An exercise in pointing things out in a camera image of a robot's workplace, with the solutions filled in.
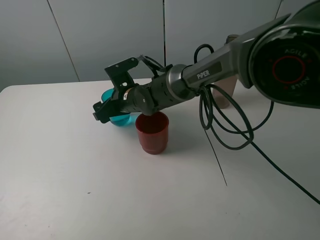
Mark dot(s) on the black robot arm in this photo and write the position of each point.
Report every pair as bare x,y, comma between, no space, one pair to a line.
280,58

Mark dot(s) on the red plastic cup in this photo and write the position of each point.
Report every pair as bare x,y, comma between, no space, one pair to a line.
153,132

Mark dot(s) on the teal translucent plastic cup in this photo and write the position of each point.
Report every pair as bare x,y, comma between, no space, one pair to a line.
121,120

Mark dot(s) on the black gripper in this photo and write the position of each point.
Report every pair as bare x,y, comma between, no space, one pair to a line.
121,102

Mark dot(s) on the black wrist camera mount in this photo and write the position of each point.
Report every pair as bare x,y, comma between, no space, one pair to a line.
119,73

